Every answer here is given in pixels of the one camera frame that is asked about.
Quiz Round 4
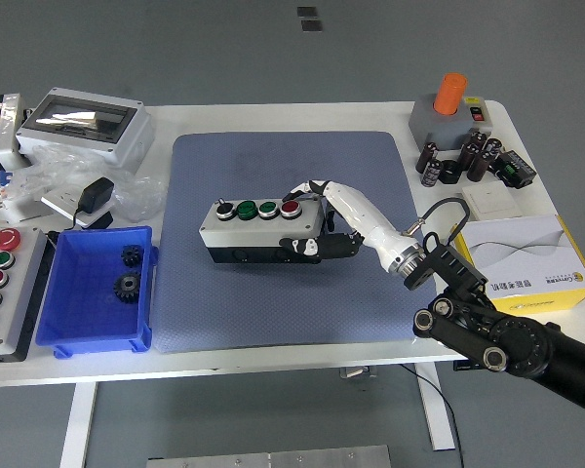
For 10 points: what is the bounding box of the white bracket block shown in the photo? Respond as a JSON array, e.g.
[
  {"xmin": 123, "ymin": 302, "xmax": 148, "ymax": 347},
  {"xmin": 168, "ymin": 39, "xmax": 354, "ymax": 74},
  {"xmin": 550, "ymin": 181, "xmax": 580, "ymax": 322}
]
[{"xmin": 0, "ymin": 92, "xmax": 33, "ymax": 172}]

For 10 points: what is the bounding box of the small black bevel gear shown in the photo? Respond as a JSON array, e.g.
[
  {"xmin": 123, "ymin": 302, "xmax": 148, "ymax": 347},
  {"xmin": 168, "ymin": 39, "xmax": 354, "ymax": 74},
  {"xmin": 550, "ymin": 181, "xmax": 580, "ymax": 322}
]
[{"xmin": 121, "ymin": 244, "xmax": 145, "ymax": 268}]

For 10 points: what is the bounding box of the grey four-button control box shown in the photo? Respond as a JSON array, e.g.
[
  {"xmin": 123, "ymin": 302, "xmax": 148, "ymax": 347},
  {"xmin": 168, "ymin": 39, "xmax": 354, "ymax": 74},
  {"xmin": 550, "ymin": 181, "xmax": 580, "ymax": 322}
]
[{"xmin": 198, "ymin": 196, "xmax": 327, "ymax": 266}]

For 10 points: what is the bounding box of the thin black hanging cable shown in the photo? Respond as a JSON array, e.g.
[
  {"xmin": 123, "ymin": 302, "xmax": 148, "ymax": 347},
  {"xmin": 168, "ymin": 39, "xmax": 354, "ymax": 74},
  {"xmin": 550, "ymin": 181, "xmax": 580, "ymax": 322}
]
[{"xmin": 402, "ymin": 363, "xmax": 464, "ymax": 468}]

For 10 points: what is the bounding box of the black ring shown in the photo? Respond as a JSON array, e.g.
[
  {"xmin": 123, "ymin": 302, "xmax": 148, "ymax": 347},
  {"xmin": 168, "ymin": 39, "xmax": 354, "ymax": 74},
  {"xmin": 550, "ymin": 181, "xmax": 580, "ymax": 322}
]
[{"xmin": 438, "ymin": 159, "xmax": 462, "ymax": 185}]

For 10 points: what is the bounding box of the grey five-button control box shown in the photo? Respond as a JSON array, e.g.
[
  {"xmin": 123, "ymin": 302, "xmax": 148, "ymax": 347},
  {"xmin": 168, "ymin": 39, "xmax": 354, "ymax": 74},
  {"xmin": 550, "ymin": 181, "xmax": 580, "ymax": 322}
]
[{"xmin": 0, "ymin": 226, "xmax": 55, "ymax": 363}]

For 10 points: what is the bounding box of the grey-blue textured mat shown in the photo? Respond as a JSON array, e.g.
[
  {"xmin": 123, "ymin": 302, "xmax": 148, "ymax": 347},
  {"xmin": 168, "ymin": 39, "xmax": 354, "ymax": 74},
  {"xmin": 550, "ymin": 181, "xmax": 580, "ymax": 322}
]
[{"xmin": 151, "ymin": 130, "xmax": 444, "ymax": 355}]

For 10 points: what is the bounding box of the grey enclosure with clear lid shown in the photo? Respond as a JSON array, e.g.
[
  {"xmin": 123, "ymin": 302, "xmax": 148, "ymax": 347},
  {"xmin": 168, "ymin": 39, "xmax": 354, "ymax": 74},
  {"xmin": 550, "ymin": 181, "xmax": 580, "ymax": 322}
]
[{"xmin": 15, "ymin": 86, "xmax": 156, "ymax": 172}]

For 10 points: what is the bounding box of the black power adapter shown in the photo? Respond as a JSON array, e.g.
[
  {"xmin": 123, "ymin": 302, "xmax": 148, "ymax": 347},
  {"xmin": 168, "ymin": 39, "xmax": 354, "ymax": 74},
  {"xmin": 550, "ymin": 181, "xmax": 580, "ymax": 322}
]
[{"xmin": 71, "ymin": 176, "xmax": 116, "ymax": 229}]

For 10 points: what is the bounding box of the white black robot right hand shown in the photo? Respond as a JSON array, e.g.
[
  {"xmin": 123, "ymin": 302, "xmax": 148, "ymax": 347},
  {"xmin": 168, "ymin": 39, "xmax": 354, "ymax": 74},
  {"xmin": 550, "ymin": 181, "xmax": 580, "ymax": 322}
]
[{"xmin": 278, "ymin": 178, "xmax": 420, "ymax": 270}]

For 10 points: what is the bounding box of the orange cylinder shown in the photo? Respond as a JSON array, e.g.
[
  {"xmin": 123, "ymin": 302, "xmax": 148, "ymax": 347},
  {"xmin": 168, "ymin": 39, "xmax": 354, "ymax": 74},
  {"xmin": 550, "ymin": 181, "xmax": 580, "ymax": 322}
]
[{"xmin": 433, "ymin": 72, "xmax": 468, "ymax": 117}]

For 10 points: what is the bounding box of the white wall switch panel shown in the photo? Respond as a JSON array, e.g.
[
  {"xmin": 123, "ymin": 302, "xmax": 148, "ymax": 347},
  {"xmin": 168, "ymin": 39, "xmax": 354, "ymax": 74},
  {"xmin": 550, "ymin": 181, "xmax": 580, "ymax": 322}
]
[{"xmin": 460, "ymin": 183, "xmax": 524, "ymax": 220}]

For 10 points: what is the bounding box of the black green electronic module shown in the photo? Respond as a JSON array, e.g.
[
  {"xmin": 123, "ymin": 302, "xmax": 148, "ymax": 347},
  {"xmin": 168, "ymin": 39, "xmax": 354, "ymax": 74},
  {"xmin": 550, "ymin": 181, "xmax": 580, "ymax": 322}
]
[{"xmin": 489, "ymin": 149, "xmax": 538, "ymax": 190}]

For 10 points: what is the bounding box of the grey metal plate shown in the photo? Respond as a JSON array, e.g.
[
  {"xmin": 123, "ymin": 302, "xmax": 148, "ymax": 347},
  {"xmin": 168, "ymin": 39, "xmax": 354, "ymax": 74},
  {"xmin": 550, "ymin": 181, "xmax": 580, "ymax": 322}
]
[{"xmin": 146, "ymin": 444, "xmax": 394, "ymax": 468}]

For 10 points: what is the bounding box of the large black bevel gear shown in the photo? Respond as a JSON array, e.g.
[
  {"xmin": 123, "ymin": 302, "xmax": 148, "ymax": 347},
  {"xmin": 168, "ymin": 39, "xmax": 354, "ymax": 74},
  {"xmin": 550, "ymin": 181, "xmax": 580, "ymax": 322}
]
[{"xmin": 112, "ymin": 271, "xmax": 142, "ymax": 305}]

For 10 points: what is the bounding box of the blue plastic bin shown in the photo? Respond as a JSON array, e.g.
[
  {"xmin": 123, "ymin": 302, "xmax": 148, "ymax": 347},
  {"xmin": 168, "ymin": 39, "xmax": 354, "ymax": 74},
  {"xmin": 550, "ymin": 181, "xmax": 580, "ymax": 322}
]
[{"xmin": 34, "ymin": 225, "xmax": 160, "ymax": 361}]

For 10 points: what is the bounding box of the grey switch box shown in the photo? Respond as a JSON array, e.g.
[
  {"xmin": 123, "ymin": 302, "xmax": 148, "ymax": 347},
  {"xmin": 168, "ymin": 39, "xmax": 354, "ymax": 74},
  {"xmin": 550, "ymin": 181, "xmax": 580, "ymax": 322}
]
[{"xmin": 409, "ymin": 93, "xmax": 493, "ymax": 151}]

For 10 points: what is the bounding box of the white yellow carton box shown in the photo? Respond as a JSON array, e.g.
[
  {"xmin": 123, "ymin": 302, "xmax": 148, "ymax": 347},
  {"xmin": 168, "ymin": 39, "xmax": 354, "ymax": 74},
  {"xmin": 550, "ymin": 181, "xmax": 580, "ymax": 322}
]
[{"xmin": 453, "ymin": 214, "xmax": 585, "ymax": 313}]

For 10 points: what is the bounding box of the white table leg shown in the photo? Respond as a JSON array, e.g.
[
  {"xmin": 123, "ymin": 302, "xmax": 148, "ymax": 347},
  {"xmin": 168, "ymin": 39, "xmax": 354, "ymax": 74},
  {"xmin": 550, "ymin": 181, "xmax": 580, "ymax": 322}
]
[
  {"xmin": 415, "ymin": 363, "xmax": 456, "ymax": 452},
  {"xmin": 59, "ymin": 381, "xmax": 98, "ymax": 468}
]

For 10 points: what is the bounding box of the clear plastic bag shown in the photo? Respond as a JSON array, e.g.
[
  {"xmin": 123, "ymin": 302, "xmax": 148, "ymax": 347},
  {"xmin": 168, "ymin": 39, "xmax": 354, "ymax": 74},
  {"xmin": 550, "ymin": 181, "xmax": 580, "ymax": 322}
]
[{"xmin": 9, "ymin": 143, "xmax": 170, "ymax": 223}]

